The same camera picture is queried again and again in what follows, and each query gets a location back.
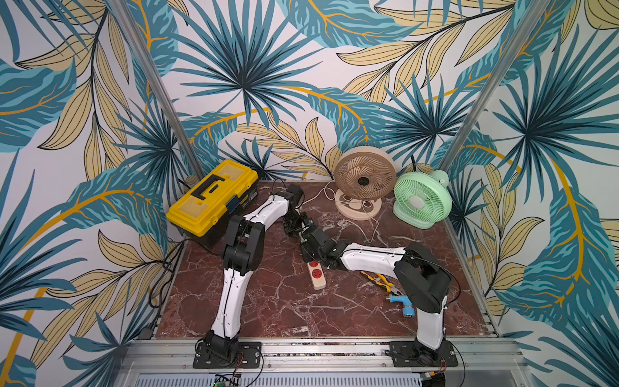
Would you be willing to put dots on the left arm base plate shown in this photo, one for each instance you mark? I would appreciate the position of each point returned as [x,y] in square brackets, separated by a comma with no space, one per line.
[245,355]

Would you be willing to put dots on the yellow handled pliers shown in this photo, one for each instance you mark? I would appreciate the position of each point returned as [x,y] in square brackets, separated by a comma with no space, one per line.
[381,281]

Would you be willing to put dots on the metal frame post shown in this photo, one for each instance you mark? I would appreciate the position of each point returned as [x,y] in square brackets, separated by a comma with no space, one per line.
[521,34]
[139,47]

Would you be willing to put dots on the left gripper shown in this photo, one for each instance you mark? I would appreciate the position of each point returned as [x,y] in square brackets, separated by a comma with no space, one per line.
[297,230]

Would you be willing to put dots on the aluminium front rail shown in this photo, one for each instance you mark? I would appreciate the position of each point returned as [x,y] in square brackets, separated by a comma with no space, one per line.
[485,361]

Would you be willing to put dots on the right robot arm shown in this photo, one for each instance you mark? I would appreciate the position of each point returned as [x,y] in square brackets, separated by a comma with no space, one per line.
[424,281]

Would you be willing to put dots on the beige red power strip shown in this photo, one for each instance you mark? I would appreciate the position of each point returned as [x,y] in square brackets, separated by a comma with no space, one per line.
[317,275]

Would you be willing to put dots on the right metal frame post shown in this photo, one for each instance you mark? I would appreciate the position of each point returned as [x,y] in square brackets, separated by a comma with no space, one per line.
[521,34]

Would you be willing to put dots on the green desk fan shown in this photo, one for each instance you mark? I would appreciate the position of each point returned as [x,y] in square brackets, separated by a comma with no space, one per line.
[422,199]

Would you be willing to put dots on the blue plastic pipe fitting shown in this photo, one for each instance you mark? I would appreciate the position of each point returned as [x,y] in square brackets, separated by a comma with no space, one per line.
[407,308]

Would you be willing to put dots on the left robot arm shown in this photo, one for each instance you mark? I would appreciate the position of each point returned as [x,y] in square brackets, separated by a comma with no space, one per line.
[242,254]

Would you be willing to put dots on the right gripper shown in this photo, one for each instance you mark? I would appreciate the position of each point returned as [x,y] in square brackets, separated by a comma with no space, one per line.
[312,239]

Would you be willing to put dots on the left metal frame post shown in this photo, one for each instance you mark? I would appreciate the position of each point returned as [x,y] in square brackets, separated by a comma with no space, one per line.
[139,47]

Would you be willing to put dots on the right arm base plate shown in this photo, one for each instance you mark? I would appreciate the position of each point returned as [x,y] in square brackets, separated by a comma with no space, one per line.
[413,354]

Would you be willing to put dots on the yellow black toolbox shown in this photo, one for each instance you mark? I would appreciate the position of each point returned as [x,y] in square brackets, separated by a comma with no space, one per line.
[204,212]

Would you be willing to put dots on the beige desk fan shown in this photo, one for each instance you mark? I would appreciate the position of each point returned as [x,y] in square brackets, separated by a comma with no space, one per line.
[363,176]

